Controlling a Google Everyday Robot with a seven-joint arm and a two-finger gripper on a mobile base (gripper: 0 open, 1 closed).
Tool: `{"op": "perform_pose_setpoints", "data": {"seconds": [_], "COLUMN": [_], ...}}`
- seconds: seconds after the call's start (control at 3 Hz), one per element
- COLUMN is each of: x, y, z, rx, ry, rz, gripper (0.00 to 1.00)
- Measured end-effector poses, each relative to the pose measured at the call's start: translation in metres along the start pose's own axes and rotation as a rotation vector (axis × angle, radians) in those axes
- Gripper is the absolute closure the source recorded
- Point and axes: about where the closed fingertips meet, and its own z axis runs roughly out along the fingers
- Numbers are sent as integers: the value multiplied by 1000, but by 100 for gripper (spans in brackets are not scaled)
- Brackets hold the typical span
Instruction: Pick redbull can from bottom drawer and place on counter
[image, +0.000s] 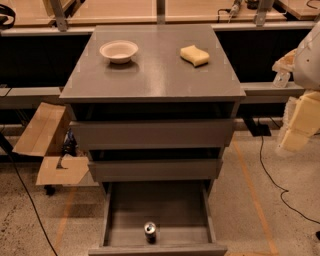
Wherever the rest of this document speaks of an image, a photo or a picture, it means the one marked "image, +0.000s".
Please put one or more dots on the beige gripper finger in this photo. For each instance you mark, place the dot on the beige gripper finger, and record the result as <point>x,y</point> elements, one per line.
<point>301,120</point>
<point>285,63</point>

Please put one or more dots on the redbull can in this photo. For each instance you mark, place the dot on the redbull can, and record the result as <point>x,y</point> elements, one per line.
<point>150,232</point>

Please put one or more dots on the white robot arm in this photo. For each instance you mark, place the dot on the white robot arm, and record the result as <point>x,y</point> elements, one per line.
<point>306,71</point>

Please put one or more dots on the grey top drawer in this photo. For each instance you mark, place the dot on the grey top drawer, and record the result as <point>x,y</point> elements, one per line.
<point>157,134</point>

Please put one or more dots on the grey middle drawer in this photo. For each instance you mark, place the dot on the grey middle drawer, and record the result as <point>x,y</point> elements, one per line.
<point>155,170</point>

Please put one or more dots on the grey drawer cabinet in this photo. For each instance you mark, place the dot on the grey drawer cabinet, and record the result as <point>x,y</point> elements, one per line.
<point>156,84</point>

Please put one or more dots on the grey open bottom drawer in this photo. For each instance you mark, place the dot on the grey open bottom drawer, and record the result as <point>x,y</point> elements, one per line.
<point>179,209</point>

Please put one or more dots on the clear sanitizer bottle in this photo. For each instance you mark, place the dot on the clear sanitizer bottle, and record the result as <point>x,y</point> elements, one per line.
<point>281,79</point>

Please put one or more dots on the yellow sponge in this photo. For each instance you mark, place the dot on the yellow sponge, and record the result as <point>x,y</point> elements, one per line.
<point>195,56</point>

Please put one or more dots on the white paper bowl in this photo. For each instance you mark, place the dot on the white paper bowl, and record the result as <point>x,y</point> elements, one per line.
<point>118,51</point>

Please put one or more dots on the blue bag in box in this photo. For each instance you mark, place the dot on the blue bag in box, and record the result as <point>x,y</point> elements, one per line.
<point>70,144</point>

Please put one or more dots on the open cardboard box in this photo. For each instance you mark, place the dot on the open cardboard box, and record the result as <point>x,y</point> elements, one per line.
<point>44,137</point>

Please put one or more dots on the black headphones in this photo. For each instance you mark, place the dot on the black headphones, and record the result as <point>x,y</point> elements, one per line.
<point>7,17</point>

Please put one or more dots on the grey metal shelf rail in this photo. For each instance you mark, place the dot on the grey metal shelf rail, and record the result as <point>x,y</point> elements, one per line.
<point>266,92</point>

